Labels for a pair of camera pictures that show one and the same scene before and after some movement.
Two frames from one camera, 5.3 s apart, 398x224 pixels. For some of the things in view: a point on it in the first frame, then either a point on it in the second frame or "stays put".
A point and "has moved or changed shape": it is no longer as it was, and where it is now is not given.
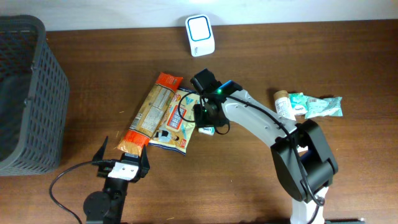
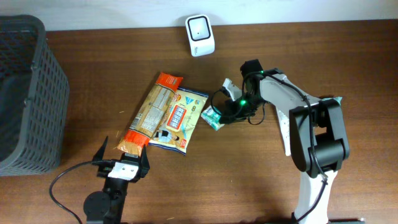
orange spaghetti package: (148, 113) stays put
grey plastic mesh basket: (34, 98) stays put
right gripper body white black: (208, 120) to (249, 104)
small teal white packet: (208, 130) has moved or changed shape
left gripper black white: (144, 165) stays put
